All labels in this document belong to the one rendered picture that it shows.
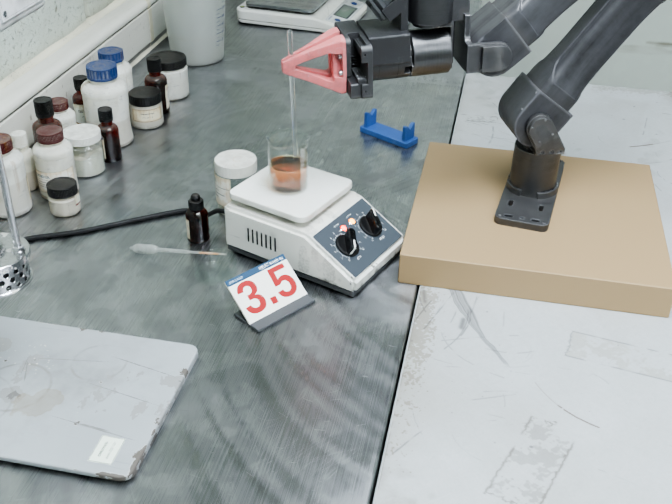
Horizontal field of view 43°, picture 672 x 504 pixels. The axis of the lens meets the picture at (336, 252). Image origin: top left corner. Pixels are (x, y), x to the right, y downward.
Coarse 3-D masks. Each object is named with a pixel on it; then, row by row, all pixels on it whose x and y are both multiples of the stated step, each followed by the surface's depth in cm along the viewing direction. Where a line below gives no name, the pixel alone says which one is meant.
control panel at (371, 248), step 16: (352, 208) 111; (368, 208) 112; (336, 224) 108; (352, 224) 109; (384, 224) 112; (320, 240) 105; (368, 240) 109; (384, 240) 110; (336, 256) 105; (368, 256) 107; (352, 272) 104
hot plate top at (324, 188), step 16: (256, 176) 113; (320, 176) 113; (336, 176) 113; (240, 192) 109; (256, 192) 109; (272, 192) 109; (304, 192) 110; (320, 192) 110; (336, 192) 110; (272, 208) 106; (288, 208) 106; (304, 208) 106; (320, 208) 107
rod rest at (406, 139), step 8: (376, 112) 145; (368, 120) 144; (360, 128) 145; (368, 128) 144; (376, 128) 145; (384, 128) 145; (392, 128) 145; (408, 128) 140; (376, 136) 143; (384, 136) 142; (392, 136) 142; (400, 136) 142; (408, 136) 141; (400, 144) 141; (408, 144) 140
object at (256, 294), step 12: (276, 264) 105; (252, 276) 103; (264, 276) 104; (276, 276) 104; (288, 276) 105; (240, 288) 101; (252, 288) 102; (264, 288) 103; (276, 288) 104; (288, 288) 104; (300, 288) 105; (240, 300) 101; (252, 300) 102; (264, 300) 102; (276, 300) 103; (252, 312) 101
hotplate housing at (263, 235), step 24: (240, 216) 109; (264, 216) 108; (336, 216) 109; (240, 240) 111; (264, 240) 109; (288, 240) 106; (312, 240) 105; (312, 264) 106; (336, 264) 104; (384, 264) 109; (336, 288) 106; (360, 288) 106
